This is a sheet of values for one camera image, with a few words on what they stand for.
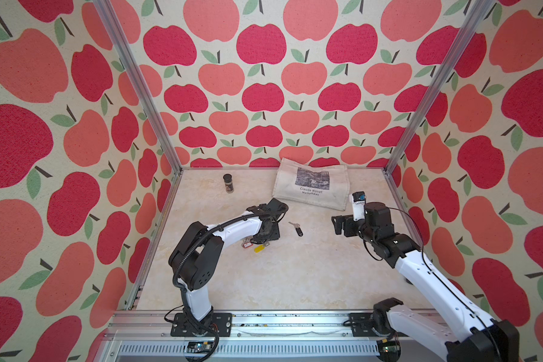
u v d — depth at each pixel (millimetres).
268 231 779
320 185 1045
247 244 932
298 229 983
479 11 692
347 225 717
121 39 757
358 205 697
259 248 930
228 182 1067
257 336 722
